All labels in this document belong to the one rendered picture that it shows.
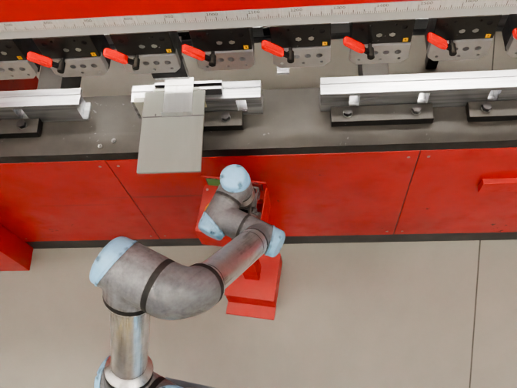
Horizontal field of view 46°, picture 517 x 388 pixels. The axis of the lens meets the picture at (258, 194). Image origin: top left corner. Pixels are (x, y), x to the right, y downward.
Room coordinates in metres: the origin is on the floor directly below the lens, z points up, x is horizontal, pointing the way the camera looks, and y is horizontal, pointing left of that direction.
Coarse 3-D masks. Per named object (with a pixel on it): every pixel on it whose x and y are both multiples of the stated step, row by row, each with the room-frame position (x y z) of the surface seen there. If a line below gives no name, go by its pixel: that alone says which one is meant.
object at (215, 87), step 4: (216, 80) 1.06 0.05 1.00; (220, 80) 1.06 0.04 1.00; (156, 84) 1.09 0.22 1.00; (160, 84) 1.09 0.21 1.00; (164, 84) 1.09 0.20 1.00; (196, 84) 1.07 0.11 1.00; (200, 84) 1.06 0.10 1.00; (204, 84) 1.06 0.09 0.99; (208, 84) 1.06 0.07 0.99; (212, 84) 1.06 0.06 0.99; (216, 84) 1.05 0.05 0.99; (220, 84) 1.05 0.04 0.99; (156, 88) 1.09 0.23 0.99; (160, 88) 1.08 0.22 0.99; (164, 88) 1.08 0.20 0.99; (204, 88) 1.04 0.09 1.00; (208, 88) 1.04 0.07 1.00; (212, 88) 1.04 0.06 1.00; (216, 88) 1.03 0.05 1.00; (220, 88) 1.03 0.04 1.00; (208, 92) 1.04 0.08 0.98; (212, 92) 1.04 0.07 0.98; (216, 92) 1.03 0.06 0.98; (220, 92) 1.03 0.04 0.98
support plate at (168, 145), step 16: (160, 96) 1.05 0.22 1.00; (144, 112) 1.01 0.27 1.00; (160, 112) 0.99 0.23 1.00; (192, 112) 0.97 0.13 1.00; (144, 128) 0.95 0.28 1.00; (160, 128) 0.94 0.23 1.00; (176, 128) 0.93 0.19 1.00; (192, 128) 0.92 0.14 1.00; (144, 144) 0.90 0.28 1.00; (160, 144) 0.89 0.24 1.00; (176, 144) 0.88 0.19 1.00; (192, 144) 0.87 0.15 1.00; (144, 160) 0.85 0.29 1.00; (160, 160) 0.84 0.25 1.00; (176, 160) 0.83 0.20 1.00; (192, 160) 0.82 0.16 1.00
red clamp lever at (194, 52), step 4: (184, 44) 0.99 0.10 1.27; (184, 48) 0.98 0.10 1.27; (188, 48) 0.98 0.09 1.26; (192, 48) 0.99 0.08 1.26; (196, 48) 0.99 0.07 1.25; (184, 52) 0.98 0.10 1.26; (188, 52) 0.97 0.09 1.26; (192, 52) 0.97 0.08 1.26; (196, 52) 0.98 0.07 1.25; (200, 52) 0.98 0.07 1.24; (204, 52) 0.98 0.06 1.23; (212, 52) 0.99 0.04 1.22; (192, 56) 0.97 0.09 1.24; (196, 56) 0.97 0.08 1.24; (200, 56) 0.97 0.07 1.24; (204, 56) 0.97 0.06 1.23; (208, 56) 0.98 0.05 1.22; (212, 56) 0.98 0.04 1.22; (208, 60) 0.97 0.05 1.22; (212, 60) 0.97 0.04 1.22; (208, 64) 0.96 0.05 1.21; (212, 64) 0.96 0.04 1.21
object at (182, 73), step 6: (186, 66) 1.07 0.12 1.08; (168, 72) 1.06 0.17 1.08; (174, 72) 1.06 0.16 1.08; (180, 72) 1.06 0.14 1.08; (186, 72) 1.05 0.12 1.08; (156, 78) 1.07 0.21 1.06; (162, 78) 1.08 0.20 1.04; (168, 78) 1.07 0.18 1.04; (174, 78) 1.07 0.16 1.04; (180, 78) 1.07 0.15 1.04; (186, 78) 1.06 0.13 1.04
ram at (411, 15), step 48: (0, 0) 1.10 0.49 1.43; (48, 0) 1.08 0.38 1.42; (96, 0) 1.05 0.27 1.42; (144, 0) 1.03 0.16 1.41; (192, 0) 1.01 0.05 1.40; (240, 0) 0.98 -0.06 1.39; (288, 0) 0.96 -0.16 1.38; (336, 0) 0.94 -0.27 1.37; (384, 0) 0.91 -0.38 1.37; (432, 0) 0.89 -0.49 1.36
